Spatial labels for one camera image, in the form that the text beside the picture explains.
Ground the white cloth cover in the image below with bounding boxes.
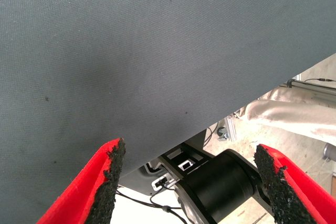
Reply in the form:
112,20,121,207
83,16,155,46
244,86,336,146

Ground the grey metal cylinder foot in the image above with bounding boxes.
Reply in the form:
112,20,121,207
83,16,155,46
322,142,336,161

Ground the grey robot chassis panel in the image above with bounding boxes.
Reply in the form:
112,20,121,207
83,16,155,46
119,161,182,196

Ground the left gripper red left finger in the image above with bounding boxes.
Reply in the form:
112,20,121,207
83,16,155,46
36,137,127,224

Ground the aluminium profile table leg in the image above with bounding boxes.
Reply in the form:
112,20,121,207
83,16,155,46
224,115,238,141

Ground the black caster wheel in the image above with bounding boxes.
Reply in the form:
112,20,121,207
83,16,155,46
216,126,229,141

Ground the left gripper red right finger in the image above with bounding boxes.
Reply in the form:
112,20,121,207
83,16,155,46
254,144,336,224

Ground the black floor cable with connector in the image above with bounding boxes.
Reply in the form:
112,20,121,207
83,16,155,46
303,77,336,83

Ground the thin black chassis cable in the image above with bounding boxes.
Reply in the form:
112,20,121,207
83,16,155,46
115,182,190,224

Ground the black robot torso column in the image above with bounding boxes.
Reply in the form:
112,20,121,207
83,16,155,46
157,142,275,224

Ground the aluminium frame bar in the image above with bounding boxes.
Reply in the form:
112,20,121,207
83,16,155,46
286,78,336,99

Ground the dark grey table cloth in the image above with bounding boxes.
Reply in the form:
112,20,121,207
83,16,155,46
0,0,336,224

